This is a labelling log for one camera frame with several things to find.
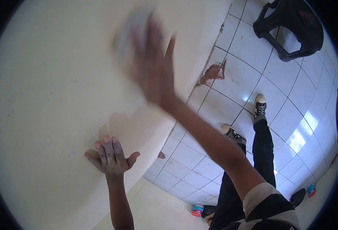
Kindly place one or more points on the person's legs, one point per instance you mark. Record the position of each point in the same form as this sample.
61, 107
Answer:
262, 149

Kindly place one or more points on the person's body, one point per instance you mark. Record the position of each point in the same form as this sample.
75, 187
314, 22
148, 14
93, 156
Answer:
268, 207

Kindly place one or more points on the black flat object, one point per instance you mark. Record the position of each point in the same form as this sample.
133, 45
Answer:
209, 210

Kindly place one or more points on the person's left ring finger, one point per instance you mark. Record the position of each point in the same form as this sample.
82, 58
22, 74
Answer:
99, 151

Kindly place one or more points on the person's right little finger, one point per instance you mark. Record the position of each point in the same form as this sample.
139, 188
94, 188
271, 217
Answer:
171, 47

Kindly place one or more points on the person's right fingers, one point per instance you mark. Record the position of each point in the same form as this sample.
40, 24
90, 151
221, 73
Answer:
147, 38

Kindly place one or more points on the blue and red can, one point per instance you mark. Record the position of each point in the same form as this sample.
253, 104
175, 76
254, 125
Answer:
311, 190
197, 210

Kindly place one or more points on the person's right hand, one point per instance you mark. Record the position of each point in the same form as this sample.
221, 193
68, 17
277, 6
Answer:
154, 72

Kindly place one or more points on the person's left index finger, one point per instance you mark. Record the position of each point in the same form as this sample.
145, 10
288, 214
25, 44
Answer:
117, 148

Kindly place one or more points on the person's left little finger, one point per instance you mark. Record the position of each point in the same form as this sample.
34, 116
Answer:
90, 159

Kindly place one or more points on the person's left middle finger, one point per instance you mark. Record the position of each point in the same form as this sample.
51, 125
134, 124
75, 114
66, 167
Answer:
108, 148

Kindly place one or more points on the grey sanding pad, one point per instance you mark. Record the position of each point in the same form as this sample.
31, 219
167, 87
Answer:
128, 31

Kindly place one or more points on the black plastic stool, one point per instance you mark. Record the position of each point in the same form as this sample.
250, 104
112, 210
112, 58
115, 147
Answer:
298, 23

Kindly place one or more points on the person's left hand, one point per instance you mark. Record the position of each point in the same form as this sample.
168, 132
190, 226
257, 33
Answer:
112, 161

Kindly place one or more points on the black rounded object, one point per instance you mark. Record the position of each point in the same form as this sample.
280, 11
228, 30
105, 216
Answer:
298, 197

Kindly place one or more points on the person's left thumb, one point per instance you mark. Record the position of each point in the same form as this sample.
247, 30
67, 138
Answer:
132, 159

